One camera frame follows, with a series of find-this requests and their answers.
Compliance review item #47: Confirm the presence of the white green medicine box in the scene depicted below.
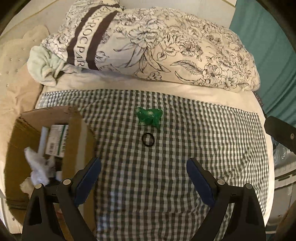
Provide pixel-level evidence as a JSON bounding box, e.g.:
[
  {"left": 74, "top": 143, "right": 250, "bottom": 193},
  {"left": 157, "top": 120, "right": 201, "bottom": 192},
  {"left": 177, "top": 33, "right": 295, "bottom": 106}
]
[{"left": 45, "top": 125, "right": 69, "bottom": 158}]

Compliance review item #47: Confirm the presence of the white plastic tube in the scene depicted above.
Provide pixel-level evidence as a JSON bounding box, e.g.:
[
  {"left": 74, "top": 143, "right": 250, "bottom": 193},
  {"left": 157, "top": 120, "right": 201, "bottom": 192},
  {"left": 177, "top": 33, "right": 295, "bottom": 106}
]
[{"left": 38, "top": 126, "right": 49, "bottom": 156}]

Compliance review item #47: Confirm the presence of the green wrapper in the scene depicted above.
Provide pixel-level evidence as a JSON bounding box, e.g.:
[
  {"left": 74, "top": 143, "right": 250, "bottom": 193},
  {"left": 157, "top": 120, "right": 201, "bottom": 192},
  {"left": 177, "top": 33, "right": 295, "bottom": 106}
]
[{"left": 135, "top": 107, "right": 163, "bottom": 130}]

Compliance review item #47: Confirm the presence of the brown cardboard box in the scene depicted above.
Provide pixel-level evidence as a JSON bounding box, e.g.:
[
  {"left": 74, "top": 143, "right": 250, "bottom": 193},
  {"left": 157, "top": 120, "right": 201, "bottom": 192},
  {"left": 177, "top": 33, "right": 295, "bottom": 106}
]
[{"left": 4, "top": 106, "right": 96, "bottom": 240}]

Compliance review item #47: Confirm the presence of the cream tufted headboard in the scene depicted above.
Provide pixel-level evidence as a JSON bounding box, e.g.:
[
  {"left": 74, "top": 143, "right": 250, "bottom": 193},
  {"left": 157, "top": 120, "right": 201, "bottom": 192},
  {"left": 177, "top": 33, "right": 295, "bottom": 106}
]
[{"left": 1, "top": 25, "right": 49, "bottom": 139}]

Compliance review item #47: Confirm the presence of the floral folded duvet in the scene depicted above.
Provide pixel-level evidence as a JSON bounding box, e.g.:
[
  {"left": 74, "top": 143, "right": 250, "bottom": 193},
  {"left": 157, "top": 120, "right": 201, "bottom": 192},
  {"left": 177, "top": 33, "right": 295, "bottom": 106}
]
[{"left": 42, "top": 1, "right": 260, "bottom": 92}]

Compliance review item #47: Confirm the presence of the pale green towel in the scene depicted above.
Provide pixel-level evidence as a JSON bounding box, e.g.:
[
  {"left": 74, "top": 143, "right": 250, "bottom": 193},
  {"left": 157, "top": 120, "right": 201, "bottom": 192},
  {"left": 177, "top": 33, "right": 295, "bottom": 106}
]
[{"left": 27, "top": 45, "right": 81, "bottom": 87}]

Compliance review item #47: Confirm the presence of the black hair tie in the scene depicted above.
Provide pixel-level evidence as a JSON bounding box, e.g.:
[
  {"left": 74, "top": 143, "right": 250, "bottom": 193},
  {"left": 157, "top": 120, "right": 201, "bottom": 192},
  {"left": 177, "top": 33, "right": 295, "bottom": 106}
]
[{"left": 141, "top": 132, "right": 156, "bottom": 147}]

